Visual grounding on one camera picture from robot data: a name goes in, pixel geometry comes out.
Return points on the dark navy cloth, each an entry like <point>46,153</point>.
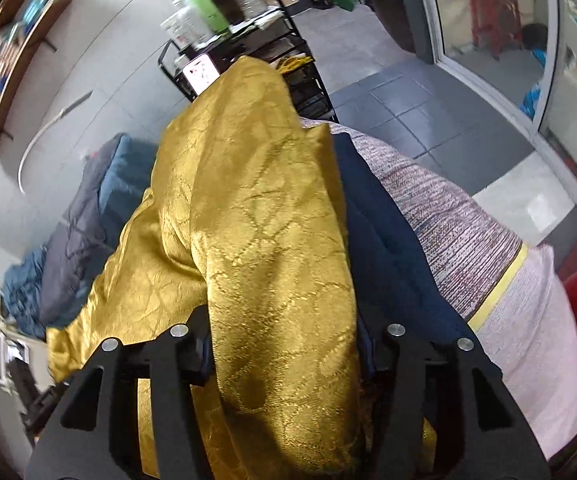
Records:
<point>393,250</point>

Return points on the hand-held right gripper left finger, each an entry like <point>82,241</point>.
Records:
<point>168,375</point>

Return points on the blue duvet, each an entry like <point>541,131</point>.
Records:
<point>118,165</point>

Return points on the white container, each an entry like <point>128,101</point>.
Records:
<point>186,27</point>

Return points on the pink polka dot sheet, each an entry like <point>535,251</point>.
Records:
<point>533,350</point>

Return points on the green bottle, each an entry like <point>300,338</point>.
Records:
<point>206,7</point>

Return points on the black stand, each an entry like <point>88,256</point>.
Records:
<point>33,400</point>

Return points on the grey blanket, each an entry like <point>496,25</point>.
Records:
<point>83,245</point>

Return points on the yellow cloth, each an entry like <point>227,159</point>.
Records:
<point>293,63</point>

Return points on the dark plant pot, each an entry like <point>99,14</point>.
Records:
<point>393,17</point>

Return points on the striped knit cloth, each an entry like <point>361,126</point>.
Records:
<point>443,210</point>

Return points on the glass sliding door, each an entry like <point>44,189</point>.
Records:
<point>493,10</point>

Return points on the white floor mat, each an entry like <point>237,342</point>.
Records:
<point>528,200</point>

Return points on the wooden wall shelf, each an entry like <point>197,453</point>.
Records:
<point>13,75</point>

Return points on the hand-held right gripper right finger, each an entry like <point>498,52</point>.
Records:
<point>403,375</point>

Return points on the dark brown bottle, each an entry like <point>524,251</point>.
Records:
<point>228,7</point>

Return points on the white box with red print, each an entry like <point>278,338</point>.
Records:
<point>201,72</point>

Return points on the white curved tube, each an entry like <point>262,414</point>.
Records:
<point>38,140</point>

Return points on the gold satin jacket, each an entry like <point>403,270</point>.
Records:
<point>268,235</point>

